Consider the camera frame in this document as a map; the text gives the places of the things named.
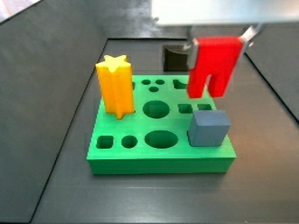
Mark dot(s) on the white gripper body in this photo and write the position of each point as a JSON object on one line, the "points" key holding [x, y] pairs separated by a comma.
{"points": [[224, 12]]}

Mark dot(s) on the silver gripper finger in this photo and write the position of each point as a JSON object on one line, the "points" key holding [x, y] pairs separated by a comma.
{"points": [[192, 48], [248, 37]]}

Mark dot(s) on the red double-square block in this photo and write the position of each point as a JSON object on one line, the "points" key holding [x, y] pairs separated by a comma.
{"points": [[218, 56]]}

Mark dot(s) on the blue square block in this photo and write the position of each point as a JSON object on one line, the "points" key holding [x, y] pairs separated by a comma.
{"points": [[210, 126]]}

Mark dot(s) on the green shape-sorting board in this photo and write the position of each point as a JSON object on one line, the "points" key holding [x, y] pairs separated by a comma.
{"points": [[148, 142]]}

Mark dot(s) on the black curved block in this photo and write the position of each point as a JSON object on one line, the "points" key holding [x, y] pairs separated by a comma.
{"points": [[176, 56]]}

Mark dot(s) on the yellow star prism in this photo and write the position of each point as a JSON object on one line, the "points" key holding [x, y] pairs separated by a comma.
{"points": [[117, 85]]}

